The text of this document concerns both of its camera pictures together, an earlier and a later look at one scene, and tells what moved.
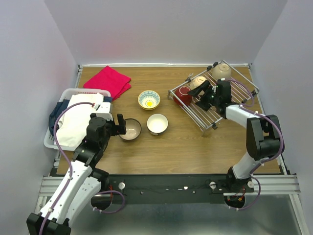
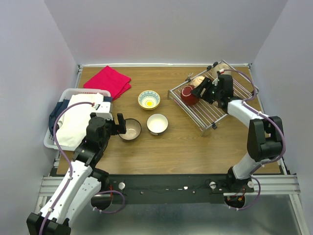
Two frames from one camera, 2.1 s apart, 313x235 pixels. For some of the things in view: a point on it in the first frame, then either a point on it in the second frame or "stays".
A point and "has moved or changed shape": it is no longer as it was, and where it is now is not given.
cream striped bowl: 149,99 stays
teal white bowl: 157,124 stays
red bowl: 182,93 has moved or changed shape
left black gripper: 118,129 stays
